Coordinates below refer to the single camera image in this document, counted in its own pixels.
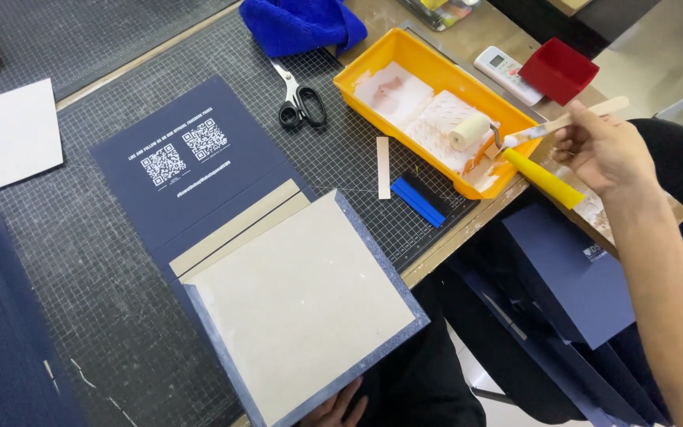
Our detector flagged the person's right hand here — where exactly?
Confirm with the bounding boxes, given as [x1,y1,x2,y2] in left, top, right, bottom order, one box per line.
[554,100,659,204]

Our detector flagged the person's left hand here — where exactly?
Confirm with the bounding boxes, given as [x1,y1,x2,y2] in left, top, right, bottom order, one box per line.
[300,378,370,427]

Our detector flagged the wooden handled glue brush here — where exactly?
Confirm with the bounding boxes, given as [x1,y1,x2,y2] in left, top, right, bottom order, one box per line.
[500,96,630,149]

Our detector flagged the navy folder cover with greyboard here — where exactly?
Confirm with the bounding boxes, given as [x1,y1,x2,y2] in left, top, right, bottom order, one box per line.
[88,74,431,427]

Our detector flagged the red square container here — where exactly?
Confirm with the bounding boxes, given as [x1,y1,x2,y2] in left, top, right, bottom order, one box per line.
[518,37,601,108]

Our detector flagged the glue stained brown cardboard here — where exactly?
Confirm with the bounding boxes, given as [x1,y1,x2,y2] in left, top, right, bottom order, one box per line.
[531,133,683,262]

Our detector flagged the person's black trousers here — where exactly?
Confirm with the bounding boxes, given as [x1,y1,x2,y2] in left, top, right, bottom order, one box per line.
[350,119,683,427]

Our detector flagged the white remote control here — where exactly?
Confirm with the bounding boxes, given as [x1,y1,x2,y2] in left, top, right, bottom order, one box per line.
[474,45,545,108]

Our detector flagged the light wooden board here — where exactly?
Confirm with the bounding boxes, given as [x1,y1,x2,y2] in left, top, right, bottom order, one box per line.
[546,0,592,17]

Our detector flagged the stack of navy folders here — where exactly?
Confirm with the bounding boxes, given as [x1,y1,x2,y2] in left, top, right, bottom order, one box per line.
[448,202,683,427]

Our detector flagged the yellow plastic paint tray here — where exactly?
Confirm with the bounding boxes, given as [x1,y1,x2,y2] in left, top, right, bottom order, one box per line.
[333,27,543,200]

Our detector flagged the blue and black squeegee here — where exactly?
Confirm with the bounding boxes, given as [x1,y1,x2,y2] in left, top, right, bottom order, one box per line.
[389,171,455,229]

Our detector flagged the clear plastic box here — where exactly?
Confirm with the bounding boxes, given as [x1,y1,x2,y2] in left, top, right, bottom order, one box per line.
[398,0,481,32]

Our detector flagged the pale wooden strip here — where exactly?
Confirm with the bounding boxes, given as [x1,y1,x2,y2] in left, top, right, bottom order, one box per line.
[376,136,391,200]

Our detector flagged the large dark gridded cutting mat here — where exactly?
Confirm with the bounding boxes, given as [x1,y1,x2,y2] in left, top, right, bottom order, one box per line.
[0,9,481,427]

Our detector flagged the blue towel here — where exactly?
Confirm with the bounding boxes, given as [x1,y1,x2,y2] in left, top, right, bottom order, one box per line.
[239,0,369,59]

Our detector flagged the navy cover sheet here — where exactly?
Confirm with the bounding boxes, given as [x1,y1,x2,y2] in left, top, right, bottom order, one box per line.
[0,213,87,427]

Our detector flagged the grey cardboard sheet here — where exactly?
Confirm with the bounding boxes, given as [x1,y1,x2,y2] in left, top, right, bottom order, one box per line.
[0,77,64,200]

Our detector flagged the small dark gridded cutting mat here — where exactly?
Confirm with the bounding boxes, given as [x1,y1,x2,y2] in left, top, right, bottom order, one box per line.
[0,0,238,104]

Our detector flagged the yellow handled glue roller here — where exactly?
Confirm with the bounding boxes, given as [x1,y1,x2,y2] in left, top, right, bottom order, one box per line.
[448,111,587,211]

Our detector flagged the black handled scissors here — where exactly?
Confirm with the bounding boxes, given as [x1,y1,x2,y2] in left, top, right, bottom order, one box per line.
[269,57,328,130]

